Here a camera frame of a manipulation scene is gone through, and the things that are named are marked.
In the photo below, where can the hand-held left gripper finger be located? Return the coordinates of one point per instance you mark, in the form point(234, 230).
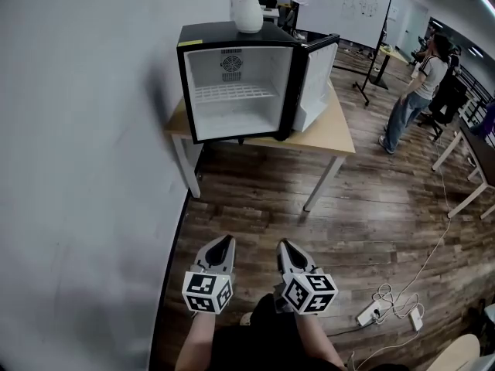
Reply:
point(231, 255)
point(203, 254)

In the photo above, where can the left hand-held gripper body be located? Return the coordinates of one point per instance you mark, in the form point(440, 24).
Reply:
point(207, 290)

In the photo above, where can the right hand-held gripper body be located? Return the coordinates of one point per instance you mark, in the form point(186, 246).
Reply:
point(309, 292)

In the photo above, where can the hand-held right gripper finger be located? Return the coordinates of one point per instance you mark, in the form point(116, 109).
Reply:
point(282, 257)
point(301, 259)

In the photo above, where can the black mini fridge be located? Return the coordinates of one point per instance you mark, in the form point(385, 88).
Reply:
point(288, 103)

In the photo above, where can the person's left forearm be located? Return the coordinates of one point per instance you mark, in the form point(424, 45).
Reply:
point(195, 342)

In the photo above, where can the person's right forearm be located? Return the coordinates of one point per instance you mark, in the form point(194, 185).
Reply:
point(319, 342)

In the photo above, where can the person's shoe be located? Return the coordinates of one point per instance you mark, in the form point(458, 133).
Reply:
point(246, 318)

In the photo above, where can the white power strip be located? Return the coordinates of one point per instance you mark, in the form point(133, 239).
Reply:
point(369, 313)

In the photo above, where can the person's black shorts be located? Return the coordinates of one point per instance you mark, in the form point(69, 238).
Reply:
point(267, 342)

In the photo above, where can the white power adapter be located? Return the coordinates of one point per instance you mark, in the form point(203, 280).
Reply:
point(417, 319)

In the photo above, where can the wooden table with white legs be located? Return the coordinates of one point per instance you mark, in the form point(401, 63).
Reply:
point(332, 133)

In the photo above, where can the light wooden stool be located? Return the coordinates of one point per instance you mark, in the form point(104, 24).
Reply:
point(466, 352)

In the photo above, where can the dark table with white legs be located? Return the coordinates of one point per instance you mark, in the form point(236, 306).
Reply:
point(477, 149)

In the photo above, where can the black office chair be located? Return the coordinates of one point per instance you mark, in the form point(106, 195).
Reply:
point(448, 99)

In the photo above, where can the white ceramic vase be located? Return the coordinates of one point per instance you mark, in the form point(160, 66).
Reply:
point(247, 12)

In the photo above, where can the whiteboard on black stand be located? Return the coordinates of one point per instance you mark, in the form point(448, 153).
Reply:
point(340, 10)

